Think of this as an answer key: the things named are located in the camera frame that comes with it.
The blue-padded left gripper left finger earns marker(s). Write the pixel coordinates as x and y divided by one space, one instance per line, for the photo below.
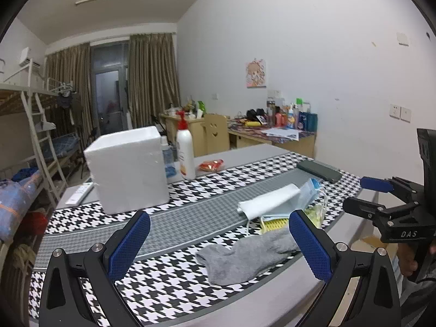
104 267

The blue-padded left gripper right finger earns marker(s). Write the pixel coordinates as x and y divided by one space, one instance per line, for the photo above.
330 262

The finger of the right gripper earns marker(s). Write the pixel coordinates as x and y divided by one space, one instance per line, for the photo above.
378 211
397 186

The grey sock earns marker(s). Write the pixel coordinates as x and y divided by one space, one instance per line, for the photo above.
247 258

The green plastic bag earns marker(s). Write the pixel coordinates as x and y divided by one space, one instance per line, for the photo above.
316 214

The person's right hand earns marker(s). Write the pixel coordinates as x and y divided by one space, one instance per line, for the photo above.
406 263

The white remote control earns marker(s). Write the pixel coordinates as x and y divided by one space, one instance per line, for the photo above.
79 195

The dark green phone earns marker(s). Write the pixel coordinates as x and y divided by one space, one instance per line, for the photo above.
319 170

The yellow foam net sleeve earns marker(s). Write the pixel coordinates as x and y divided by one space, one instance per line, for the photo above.
273 224

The white styrofoam box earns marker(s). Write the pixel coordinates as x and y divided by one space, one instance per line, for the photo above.
128 170

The blue plaid quilt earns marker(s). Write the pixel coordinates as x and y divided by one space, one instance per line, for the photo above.
16 199

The houndstooth table mat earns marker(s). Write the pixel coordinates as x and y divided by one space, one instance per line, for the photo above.
166 282

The clear water bottle blue label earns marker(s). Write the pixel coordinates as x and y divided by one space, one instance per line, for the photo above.
168 158

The papers on desk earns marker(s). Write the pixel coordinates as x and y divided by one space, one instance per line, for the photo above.
285 133

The red snack packet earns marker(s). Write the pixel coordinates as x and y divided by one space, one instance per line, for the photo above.
211 165

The white metal bunk bed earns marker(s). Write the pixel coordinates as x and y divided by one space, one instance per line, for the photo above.
27 91

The white pump bottle red cap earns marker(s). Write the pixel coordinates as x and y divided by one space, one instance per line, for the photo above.
185 149

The wooden desk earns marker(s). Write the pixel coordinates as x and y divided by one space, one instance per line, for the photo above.
240 136

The anime girl poster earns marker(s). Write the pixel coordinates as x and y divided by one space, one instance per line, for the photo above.
255 73

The wooden smiley chair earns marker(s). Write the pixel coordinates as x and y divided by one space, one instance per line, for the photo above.
217 137

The brown right curtain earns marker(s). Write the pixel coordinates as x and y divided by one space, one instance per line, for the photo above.
152 77

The brown curtain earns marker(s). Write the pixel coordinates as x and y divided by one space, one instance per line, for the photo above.
152 77
72 68

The brown left curtain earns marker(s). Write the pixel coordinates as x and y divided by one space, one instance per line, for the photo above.
72 68

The glass balcony door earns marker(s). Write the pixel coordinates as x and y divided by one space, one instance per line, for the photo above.
109 66

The white air conditioner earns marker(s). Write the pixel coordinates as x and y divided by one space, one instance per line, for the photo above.
26 58

